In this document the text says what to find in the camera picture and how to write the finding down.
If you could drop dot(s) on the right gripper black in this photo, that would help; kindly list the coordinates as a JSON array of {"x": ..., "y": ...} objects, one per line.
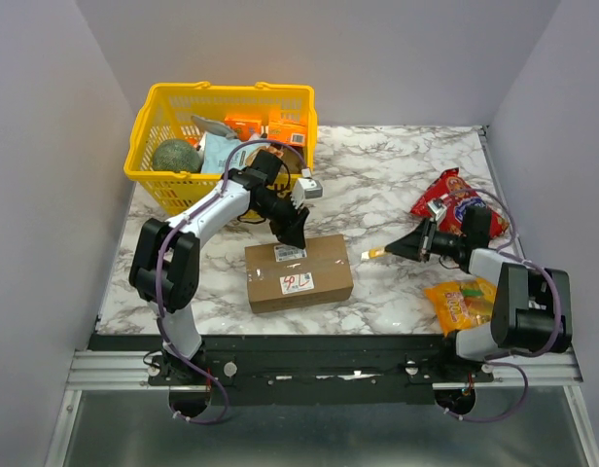
[{"x": 423, "y": 241}]

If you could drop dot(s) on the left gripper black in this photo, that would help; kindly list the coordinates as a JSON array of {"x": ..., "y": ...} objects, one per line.
[{"x": 291, "y": 230}]

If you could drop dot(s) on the yellow utility knife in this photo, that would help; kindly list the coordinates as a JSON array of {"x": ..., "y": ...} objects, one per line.
[{"x": 374, "y": 253}]

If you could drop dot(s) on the brown cardboard express box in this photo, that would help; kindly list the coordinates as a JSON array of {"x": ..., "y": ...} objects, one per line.
[{"x": 282, "y": 277}]

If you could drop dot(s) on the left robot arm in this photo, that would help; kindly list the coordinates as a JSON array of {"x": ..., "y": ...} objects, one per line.
[{"x": 166, "y": 263}]

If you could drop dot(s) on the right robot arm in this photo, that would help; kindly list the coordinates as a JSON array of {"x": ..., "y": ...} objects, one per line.
[{"x": 529, "y": 317}]

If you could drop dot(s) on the orange box right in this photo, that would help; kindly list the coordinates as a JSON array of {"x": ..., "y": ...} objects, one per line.
[{"x": 285, "y": 130}]

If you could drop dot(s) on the orange box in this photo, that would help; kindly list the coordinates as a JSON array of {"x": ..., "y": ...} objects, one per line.
[
  {"x": 285, "y": 130},
  {"x": 246, "y": 127}
]

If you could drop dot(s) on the orange box left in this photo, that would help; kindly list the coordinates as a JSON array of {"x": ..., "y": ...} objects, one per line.
[{"x": 246, "y": 127}]

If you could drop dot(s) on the red candy bag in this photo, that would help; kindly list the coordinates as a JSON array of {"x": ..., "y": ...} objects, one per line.
[{"x": 458, "y": 197}]

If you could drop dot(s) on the yellow orange snack bag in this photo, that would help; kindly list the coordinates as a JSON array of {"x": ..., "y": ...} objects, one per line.
[{"x": 462, "y": 304}]

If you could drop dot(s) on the light blue chips bag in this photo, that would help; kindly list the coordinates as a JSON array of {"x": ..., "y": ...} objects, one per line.
[{"x": 215, "y": 151}]

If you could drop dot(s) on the grey foil packet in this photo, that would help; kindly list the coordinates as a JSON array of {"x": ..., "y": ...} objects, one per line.
[{"x": 207, "y": 126}]

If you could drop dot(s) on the green melon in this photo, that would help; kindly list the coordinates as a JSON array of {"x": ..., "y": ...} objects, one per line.
[{"x": 176, "y": 155}]

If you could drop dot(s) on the yellow plastic shopping basket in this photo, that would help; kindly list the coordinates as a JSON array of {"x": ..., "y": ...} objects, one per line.
[{"x": 183, "y": 131}]

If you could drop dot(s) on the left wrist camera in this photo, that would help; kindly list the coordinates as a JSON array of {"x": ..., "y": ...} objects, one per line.
[{"x": 305, "y": 189}]

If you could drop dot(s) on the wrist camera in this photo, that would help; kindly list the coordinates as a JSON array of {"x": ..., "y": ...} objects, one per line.
[
  {"x": 437, "y": 210},
  {"x": 305, "y": 189}
]

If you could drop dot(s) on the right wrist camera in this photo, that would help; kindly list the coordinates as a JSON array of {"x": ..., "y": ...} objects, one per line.
[{"x": 437, "y": 210}]

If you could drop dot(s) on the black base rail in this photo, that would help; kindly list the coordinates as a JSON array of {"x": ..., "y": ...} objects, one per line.
[{"x": 311, "y": 370}]

